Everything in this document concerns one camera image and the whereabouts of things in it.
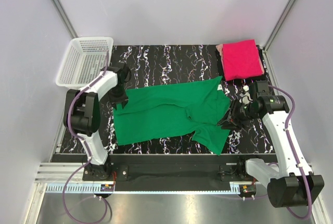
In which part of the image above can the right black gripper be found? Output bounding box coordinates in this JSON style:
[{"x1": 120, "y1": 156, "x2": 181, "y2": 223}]
[{"x1": 216, "y1": 98, "x2": 259, "y2": 131}]

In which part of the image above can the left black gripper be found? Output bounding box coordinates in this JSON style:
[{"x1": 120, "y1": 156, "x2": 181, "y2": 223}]
[{"x1": 108, "y1": 84, "x2": 129, "y2": 109}]

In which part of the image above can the green t shirt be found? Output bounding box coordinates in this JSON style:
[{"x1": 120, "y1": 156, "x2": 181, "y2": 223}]
[{"x1": 113, "y1": 77, "x2": 230, "y2": 155}]

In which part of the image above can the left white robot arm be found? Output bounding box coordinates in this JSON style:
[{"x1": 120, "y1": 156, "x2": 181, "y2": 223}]
[{"x1": 63, "y1": 63, "x2": 132, "y2": 180}]

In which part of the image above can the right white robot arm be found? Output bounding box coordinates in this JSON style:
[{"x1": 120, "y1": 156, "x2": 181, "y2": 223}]
[{"x1": 217, "y1": 81, "x2": 324, "y2": 208}]

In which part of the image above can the black marble pattern mat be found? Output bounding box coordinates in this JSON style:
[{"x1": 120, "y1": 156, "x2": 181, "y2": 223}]
[{"x1": 59, "y1": 44, "x2": 294, "y2": 154}]

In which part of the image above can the white plastic basket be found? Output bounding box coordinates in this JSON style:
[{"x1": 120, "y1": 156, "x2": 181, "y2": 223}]
[{"x1": 55, "y1": 36, "x2": 113, "y2": 89}]

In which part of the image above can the folded pink t shirt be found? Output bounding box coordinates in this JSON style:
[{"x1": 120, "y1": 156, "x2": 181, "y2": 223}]
[{"x1": 222, "y1": 39, "x2": 264, "y2": 81}]

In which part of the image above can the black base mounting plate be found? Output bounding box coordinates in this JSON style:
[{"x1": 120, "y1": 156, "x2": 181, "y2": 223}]
[{"x1": 83, "y1": 154, "x2": 263, "y2": 193}]

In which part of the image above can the folded peach t shirt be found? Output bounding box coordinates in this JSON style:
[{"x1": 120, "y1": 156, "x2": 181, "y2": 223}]
[{"x1": 215, "y1": 44, "x2": 223, "y2": 61}]

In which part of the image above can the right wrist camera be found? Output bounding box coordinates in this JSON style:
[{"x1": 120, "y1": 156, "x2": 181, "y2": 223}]
[{"x1": 239, "y1": 85, "x2": 253, "y2": 105}]

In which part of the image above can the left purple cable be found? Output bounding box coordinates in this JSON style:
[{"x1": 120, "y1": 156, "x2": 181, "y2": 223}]
[{"x1": 63, "y1": 51, "x2": 113, "y2": 221}]

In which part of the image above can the purple cable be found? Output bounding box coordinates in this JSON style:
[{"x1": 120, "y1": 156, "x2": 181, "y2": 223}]
[
  {"x1": 267, "y1": 84, "x2": 313, "y2": 219},
  {"x1": 63, "y1": 51, "x2": 113, "y2": 221}
]

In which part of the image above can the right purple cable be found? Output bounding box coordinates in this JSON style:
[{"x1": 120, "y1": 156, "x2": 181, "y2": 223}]
[{"x1": 267, "y1": 84, "x2": 313, "y2": 219}]

